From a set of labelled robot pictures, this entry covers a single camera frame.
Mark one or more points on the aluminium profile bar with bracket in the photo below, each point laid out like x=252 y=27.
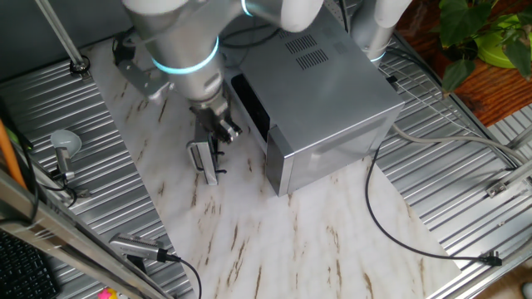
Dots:
x=509 y=180

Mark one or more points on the black keyboard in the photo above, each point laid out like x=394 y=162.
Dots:
x=23 y=270

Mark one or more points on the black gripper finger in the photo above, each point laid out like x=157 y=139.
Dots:
x=230 y=132
x=214 y=139

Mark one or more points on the aluminium frame beam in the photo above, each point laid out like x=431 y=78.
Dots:
x=62 y=236

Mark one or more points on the silver ribbed camera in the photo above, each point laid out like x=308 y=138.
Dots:
x=135 y=246

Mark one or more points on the wrist camera with silver bracket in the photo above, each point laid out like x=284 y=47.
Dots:
x=141 y=79

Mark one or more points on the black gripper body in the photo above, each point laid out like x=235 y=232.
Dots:
x=208 y=120

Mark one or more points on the aluminium pole with black base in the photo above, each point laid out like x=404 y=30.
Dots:
x=62 y=33

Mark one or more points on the white marble pattern mat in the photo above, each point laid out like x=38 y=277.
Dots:
x=216 y=232

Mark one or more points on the pink and yellow toy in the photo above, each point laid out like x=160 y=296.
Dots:
x=107 y=294

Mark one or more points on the orange pole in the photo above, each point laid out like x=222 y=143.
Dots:
x=9 y=153

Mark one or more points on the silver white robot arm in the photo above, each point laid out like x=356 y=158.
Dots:
x=183 y=37

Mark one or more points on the silver microwave oven body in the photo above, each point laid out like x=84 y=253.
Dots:
x=332 y=104

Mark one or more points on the green plant pot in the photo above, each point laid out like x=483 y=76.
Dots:
x=490 y=56

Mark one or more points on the green leafy plant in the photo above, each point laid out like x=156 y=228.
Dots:
x=461 y=21

